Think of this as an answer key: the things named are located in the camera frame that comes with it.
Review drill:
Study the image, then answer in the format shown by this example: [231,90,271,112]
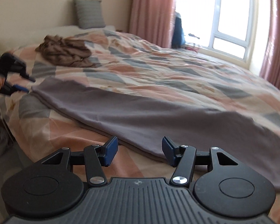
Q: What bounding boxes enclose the lilac grey pants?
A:
[31,77,280,192]

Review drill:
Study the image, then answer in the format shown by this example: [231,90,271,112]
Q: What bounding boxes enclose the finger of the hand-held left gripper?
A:
[19,65,36,83]
[1,83,30,96]

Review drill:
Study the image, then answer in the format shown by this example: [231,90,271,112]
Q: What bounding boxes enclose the pink grey patterned quilt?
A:
[0,29,280,193]

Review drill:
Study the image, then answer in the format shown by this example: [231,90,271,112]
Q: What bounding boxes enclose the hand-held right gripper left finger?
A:
[41,136,119,187]

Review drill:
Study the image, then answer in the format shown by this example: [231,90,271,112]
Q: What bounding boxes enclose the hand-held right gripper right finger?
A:
[162,136,239,187]

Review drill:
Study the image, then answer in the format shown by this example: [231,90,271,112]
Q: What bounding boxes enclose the dark blue hanging clothing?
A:
[171,11,186,49]

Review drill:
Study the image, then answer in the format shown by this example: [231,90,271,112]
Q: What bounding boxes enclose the brown crumpled garment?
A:
[35,35,97,69]

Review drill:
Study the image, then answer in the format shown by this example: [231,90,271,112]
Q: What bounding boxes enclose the pink curtain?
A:
[128,0,177,50]
[259,0,280,89]

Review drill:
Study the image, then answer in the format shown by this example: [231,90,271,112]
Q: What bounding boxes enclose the window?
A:
[175,0,259,63]

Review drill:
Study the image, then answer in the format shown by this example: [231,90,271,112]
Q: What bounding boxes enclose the grey pillow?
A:
[72,0,107,30]

